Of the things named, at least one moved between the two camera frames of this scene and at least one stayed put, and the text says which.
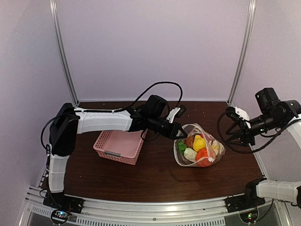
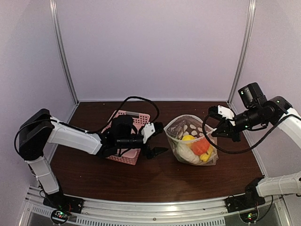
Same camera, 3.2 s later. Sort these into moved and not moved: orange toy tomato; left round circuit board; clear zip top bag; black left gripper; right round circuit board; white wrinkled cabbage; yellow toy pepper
Moved: clear zip top bag; yellow toy pepper; white wrinkled cabbage; black left gripper; orange toy tomato
Not moved: left round circuit board; right round circuit board
